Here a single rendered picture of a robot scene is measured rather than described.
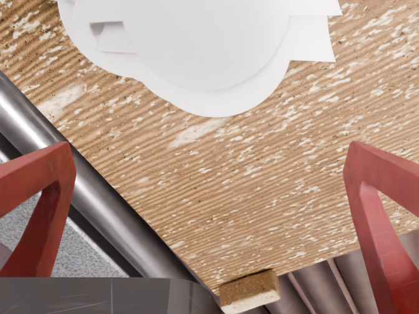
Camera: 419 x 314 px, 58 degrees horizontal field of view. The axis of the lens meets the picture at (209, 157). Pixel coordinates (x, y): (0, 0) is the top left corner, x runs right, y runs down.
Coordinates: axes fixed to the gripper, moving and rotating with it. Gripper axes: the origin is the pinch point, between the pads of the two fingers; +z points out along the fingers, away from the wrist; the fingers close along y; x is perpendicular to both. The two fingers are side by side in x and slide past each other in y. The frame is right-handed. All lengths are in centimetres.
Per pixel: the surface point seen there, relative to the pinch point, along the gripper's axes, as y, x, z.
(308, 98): -6.9, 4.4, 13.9
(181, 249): 2.6, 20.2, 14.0
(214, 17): -0.2, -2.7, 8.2
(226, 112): -0.9, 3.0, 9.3
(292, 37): -4.2, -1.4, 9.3
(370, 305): -18.7, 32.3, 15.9
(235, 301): -2.5, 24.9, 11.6
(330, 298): -13.9, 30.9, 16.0
